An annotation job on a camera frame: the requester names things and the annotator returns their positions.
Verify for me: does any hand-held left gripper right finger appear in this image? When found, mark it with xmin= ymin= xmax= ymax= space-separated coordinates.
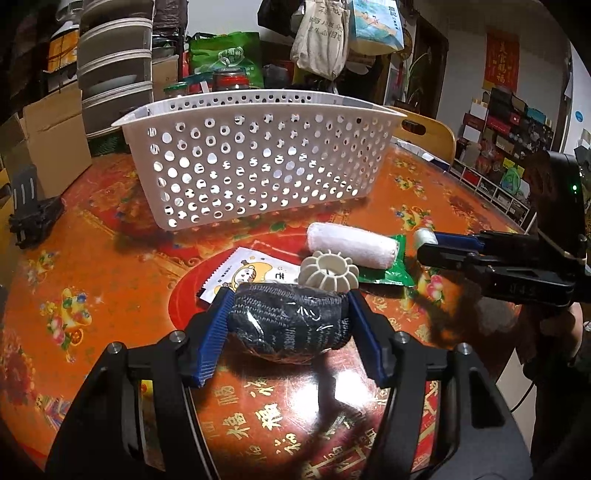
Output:
xmin=347 ymin=290 xmax=533 ymax=480

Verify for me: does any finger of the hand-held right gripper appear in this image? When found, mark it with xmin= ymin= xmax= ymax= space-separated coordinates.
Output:
xmin=416 ymin=243 xmax=476 ymax=278
xmin=433 ymin=232 xmax=483 ymax=254

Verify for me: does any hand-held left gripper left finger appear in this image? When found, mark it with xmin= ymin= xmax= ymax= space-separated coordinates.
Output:
xmin=46 ymin=287 xmax=238 ymax=480

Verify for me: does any black cloth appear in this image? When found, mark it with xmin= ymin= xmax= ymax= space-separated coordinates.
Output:
xmin=230 ymin=282 xmax=352 ymax=364

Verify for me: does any white perforated plastic basket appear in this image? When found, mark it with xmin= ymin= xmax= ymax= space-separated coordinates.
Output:
xmin=112 ymin=89 xmax=408 ymax=232

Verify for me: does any green plastic packet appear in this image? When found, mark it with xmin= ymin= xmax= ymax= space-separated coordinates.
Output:
xmin=358 ymin=234 xmax=415 ymax=287

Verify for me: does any white cartoon print packet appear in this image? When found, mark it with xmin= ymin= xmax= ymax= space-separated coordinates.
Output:
xmin=199 ymin=246 xmax=305 ymax=304

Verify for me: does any beige round plastic scrubber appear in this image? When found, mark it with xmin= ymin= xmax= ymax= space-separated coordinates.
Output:
xmin=298 ymin=250 xmax=356 ymax=293

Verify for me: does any white rolled towel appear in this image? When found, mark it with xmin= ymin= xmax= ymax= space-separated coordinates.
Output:
xmin=307 ymin=222 xmax=400 ymax=269

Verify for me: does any shelf of small boxes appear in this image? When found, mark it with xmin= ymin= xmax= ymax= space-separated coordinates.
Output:
xmin=450 ymin=88 xmax=555 ymax=227

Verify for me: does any wooden chair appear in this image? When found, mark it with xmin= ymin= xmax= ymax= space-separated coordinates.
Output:
xmin=383 ymin=105 xmax=458 ymax=166

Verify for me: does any person's dark clothing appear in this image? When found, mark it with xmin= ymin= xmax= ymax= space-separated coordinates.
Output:
xmin=517 ymin=302 xmax=591 ymax=480

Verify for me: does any red printed tablecloth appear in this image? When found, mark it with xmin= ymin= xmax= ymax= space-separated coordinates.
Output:
xmin=0 ymin=141 xmax=532 ymax=480

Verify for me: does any green potted plant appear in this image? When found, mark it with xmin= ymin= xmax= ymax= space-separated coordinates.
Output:
xmin=403 ymin=52 xmax=437 ymax=109

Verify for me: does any colourful printed bag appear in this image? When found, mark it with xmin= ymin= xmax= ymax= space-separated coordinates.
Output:
xmin=352 ymin=0 xmax=406 ymax=55

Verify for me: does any beige canvas tote bag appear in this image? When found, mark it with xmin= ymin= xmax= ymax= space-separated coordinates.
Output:
xmin=290 ymin=0 xmax=352 ymax=80

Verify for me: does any brown cardboard box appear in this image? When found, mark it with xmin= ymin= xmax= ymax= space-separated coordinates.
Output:
xmin=2 ymin=83 xmax=93 ymax=199

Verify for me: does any red lidded jar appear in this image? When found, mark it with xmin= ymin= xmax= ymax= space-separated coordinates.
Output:
xmin=212 ymin=67 xmax=250 ymax=92

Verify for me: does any green shopping bag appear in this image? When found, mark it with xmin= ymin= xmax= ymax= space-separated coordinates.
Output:
xmin=187 ymin=31 xmax=265 ymax=89

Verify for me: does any black cable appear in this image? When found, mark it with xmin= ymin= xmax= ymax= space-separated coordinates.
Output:
xmin=510 ymin=376 xmax=539 ymax=412

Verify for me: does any red wall poster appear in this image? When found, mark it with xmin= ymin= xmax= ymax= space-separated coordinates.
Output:
xmin=483 ymin=30 xmax=520 ymax=93

